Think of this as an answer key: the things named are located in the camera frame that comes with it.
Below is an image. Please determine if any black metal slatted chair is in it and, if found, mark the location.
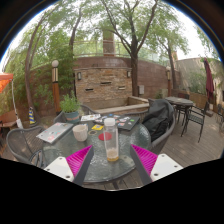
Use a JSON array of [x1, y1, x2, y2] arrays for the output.
[[214, 103, 224, 126], [180, 101, 210, 144]]

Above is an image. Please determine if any orange canopy with white pole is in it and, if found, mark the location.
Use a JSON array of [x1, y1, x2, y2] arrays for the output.
[[0, 72, 24, 129]]

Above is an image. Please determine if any white ribbed ceramic mug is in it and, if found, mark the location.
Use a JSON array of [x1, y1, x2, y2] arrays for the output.
[[72, 123, 90, 143]]

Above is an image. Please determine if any blue yellow striped bollard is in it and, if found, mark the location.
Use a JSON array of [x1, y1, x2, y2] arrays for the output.
[[27, 106, 37, 126]]

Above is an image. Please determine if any clear plastic bottle white cap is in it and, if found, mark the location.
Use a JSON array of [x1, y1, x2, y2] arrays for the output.
[[102, 117, 120, 163]]

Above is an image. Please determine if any leaning thin-trunk tree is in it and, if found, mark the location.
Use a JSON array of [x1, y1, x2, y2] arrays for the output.
[[23, 16, 51, 114]]

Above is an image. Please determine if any slim-trunk tree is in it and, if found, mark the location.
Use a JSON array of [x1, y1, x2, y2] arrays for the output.
[[156, 23, 191, 89]]

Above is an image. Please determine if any forked dark-trunk tree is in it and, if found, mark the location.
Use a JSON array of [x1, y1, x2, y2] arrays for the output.
[[96, 0, 168, 98]]

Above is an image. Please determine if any black laptop with stickers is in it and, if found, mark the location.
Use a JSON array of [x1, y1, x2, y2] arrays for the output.
[[94, 113, 141, 132]]

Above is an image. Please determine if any wooden bench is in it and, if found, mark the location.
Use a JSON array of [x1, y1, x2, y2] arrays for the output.
[[0, 109, 18, 129]]

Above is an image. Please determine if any green plant in blue pot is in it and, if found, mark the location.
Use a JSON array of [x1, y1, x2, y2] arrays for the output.
[[59, 90, 82, 125]]

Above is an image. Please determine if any wooden lamp post globe top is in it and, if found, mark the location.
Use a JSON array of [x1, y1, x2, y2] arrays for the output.
[[50, 59, 62, 114], [165, 65, 172, 98]]

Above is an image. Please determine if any dark round patio table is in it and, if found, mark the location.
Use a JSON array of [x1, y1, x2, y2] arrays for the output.
[[164, 96, 195, 134]]

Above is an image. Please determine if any white sticker sheet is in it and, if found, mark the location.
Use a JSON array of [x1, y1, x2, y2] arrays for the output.
[[80, 113, 102, 122]]

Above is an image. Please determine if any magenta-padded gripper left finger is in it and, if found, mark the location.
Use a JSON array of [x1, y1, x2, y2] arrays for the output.
[[44, 144, 95, 187]]

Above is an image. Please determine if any silver laptop with stickers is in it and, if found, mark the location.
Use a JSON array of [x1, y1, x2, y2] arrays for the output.
[[35, 121, 74, 145]]

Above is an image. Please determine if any closed dark red parasol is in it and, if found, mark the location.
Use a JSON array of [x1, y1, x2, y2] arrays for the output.
[[203, 57, 216, 104]]

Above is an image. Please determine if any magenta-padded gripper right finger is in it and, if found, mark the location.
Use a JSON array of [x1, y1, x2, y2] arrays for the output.
[[129, 143, 184, 186]]

